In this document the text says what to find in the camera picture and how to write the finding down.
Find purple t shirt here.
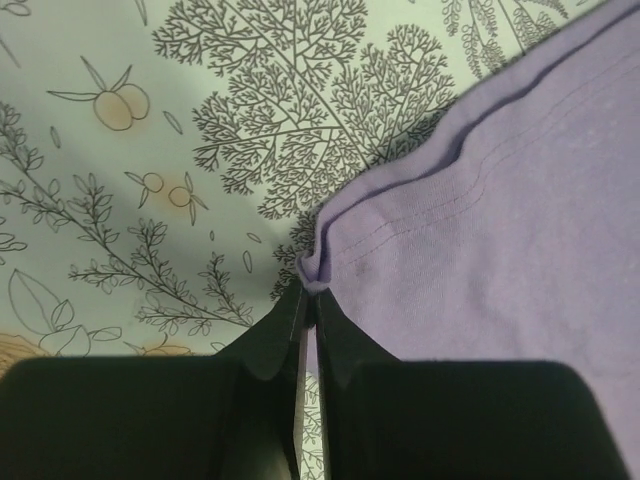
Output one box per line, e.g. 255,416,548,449
298,1,639,477

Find floral table mat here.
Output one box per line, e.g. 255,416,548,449
1,1,591,369

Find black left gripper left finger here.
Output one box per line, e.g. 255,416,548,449
1,282,308,479

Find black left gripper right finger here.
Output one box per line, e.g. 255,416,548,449
314,292,629,479

